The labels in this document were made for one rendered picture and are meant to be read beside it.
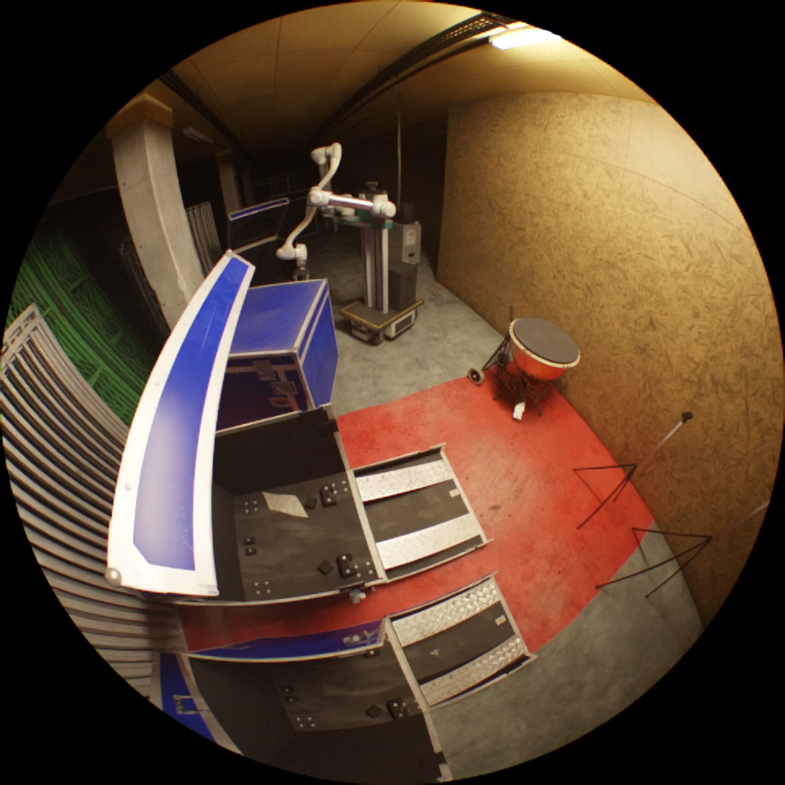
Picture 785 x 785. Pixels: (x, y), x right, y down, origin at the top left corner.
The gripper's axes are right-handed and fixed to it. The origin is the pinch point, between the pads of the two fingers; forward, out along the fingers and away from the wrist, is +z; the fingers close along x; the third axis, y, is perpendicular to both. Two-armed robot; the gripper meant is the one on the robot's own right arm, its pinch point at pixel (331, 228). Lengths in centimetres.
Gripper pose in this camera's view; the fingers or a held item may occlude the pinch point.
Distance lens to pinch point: 276.1
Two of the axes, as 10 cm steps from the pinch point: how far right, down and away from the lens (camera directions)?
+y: 6.5, -5.7, 5.1
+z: 0.0, 6.7, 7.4
